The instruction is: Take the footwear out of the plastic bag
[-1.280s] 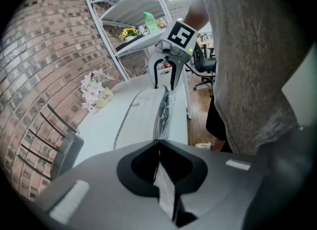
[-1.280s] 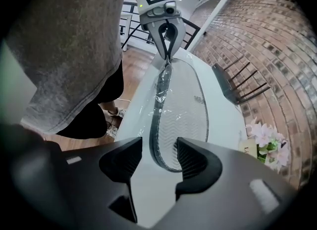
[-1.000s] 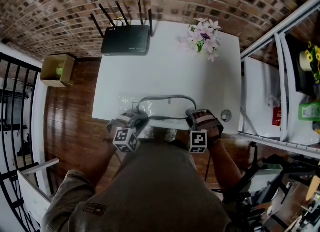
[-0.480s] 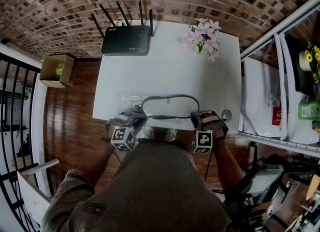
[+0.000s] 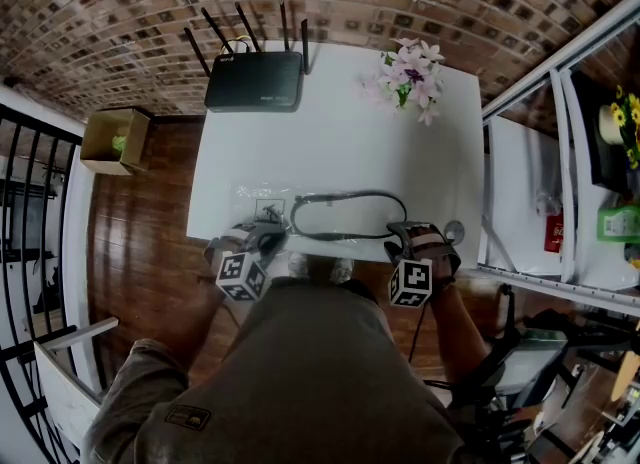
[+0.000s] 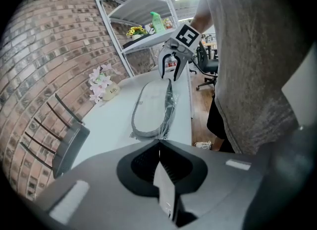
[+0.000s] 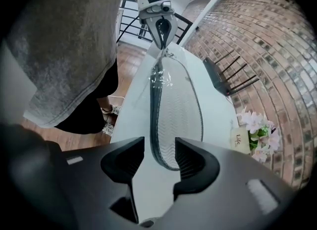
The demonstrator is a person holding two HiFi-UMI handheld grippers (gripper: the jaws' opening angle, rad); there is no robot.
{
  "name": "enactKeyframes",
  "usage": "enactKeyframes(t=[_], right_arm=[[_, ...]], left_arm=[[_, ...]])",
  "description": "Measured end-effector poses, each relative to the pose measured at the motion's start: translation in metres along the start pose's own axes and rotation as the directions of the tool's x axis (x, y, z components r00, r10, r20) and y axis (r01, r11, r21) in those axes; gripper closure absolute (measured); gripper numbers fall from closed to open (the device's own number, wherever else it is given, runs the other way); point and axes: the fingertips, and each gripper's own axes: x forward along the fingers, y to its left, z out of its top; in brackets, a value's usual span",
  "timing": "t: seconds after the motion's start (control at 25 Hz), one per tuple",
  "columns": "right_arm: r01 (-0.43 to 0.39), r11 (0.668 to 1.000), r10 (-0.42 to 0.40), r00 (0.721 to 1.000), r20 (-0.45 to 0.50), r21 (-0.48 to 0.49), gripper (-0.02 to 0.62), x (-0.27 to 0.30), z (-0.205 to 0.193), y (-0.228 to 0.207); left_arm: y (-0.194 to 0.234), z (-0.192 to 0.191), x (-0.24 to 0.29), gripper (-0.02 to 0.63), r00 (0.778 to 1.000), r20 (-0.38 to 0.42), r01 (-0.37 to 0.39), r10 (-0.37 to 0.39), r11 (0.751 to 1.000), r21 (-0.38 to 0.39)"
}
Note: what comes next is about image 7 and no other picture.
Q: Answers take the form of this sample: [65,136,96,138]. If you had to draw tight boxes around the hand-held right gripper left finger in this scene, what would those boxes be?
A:
[7,124,146,230]

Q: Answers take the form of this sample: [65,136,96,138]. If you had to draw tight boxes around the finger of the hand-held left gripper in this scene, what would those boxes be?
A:
[145,17,163,49]
[163,14,178,49]

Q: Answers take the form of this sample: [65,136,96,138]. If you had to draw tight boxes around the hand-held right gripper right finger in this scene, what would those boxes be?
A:
[141,137,298,230]

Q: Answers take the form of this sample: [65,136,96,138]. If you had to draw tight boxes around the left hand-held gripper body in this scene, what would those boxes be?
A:
[137,0,174,25]

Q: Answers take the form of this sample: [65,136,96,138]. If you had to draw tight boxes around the clear plastic bag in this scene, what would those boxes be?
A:
[133,46,199,116]

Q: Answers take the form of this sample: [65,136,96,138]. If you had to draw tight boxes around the black metal railing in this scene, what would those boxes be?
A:
[116,0,193,46]

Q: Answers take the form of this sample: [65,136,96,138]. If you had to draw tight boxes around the white patterned sneaker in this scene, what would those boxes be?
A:
[108,103,123,116]
[102,122,115,135]

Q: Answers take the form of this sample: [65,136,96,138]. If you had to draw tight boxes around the black router with antennas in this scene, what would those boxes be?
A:
[203,49,261,97]

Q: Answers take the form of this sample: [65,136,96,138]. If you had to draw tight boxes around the pink flowers in white pot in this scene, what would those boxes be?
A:
[229,111,282,164]

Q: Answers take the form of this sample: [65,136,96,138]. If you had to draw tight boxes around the person's black shorts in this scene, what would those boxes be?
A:
[54,59,119,134]

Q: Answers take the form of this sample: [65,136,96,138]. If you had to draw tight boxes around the person's grey t-shirt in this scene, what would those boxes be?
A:
[7,0,132,128]

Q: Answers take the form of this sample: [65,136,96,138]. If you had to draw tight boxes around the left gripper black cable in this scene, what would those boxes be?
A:
[116,15,141,44]

